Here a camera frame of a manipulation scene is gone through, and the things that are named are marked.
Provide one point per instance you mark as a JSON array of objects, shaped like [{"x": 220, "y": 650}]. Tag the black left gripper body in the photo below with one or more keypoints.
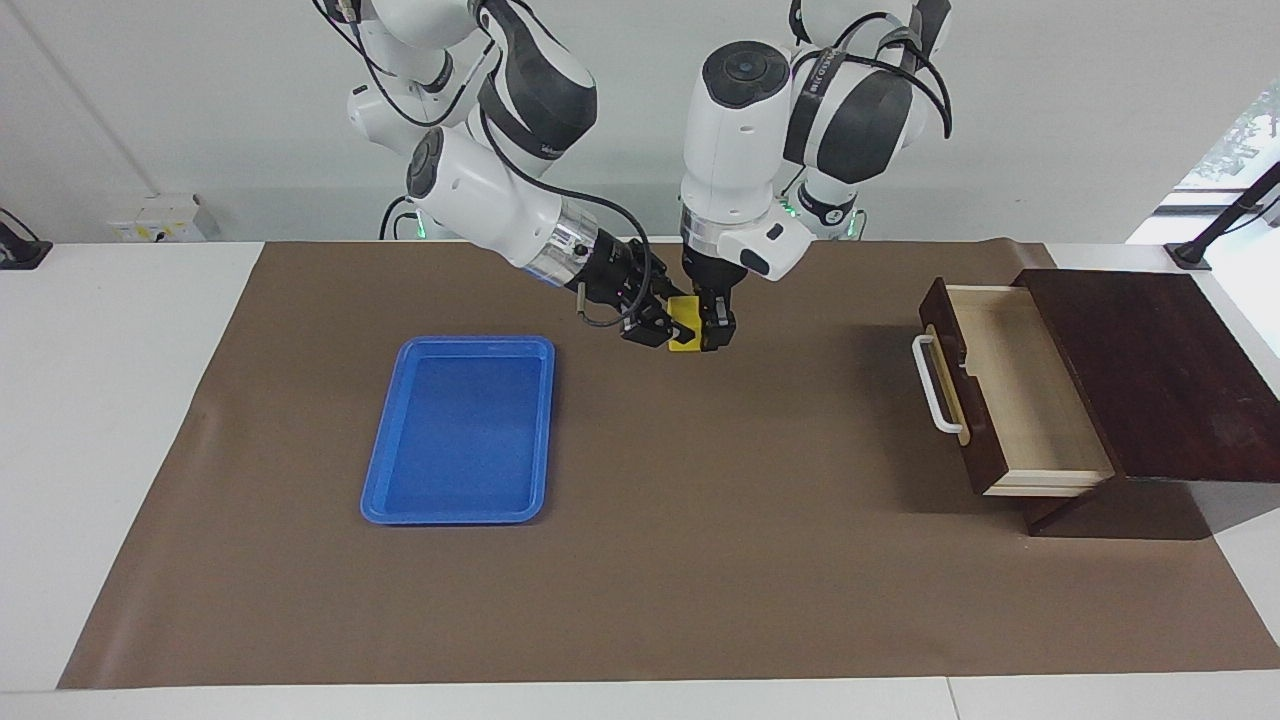
[{"x": 715, "y": 275}]

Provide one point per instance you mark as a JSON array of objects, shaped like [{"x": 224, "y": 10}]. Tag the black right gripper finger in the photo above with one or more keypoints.
[{"x": 650, "y": 328}]

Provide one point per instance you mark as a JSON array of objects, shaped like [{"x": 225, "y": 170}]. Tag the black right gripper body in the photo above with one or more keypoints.
[{"x": 615, "y": 275}]

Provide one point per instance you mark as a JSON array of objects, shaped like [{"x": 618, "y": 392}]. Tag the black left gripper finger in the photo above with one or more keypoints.
[
  {"x": 668, "y": 288},
  {"x": 720, "y": 322}
]

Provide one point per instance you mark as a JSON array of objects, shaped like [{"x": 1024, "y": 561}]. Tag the yellow cube block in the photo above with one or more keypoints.
[{"x": 682, "y": 305}]

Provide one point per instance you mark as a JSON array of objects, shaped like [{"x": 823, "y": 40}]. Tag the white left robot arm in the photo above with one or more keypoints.
[{"x": 725, "y": 130}]

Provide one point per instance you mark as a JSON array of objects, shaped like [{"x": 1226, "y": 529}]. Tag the blue plastic tray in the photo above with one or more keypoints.
[{"x": 450, "y": 440}]

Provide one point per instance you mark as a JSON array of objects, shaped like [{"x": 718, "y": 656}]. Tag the brown paper table mat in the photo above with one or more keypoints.
[{"x": 700, "y": 560}]

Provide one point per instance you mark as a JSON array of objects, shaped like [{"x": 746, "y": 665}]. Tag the dark wooden cabinet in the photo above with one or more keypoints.
[{"x": 1170, "y": 380}]

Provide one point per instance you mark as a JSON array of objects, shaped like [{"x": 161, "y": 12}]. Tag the black angled stand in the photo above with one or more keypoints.
[{"x": 1190, "y": 255}]

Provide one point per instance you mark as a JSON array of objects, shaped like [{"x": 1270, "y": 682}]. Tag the black desk clamp base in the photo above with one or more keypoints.
[{"x": 20, "y": 255}]

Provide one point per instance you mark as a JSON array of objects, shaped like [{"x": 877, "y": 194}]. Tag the white wall outlet box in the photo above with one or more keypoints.
[{"x": 160, "y": 225}]

